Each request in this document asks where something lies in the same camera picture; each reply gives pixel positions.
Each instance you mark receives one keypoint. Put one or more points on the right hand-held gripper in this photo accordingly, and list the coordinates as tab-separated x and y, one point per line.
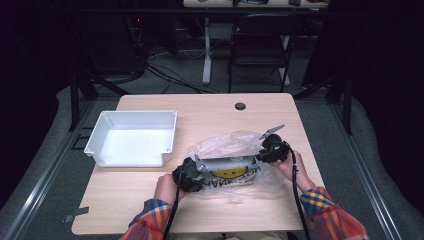
275	150

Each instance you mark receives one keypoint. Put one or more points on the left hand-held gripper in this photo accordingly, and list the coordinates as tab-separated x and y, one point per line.
188	175

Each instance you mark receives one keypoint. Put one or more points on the clear plastic bag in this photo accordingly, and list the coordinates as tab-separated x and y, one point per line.
230	146

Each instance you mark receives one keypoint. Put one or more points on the person's left hand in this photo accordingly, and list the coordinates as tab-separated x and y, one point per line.
166	190

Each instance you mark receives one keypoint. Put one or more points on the person's right hand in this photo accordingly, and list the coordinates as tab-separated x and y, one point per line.
298	173

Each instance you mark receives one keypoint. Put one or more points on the white plastic bin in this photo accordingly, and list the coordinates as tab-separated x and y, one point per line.
133	146

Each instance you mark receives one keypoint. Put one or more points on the black metal stand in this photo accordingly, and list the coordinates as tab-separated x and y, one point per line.
346	100
75	100

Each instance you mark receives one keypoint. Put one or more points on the black folding chair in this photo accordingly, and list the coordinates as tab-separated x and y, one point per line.
258	53

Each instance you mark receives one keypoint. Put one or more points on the white desk leg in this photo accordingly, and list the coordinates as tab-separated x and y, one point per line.
207	60

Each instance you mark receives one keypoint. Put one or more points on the grey tape strip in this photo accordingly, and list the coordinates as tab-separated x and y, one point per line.
76	214

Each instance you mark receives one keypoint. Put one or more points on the aluminium floor rail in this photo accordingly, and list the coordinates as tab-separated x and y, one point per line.
366	180
43	180

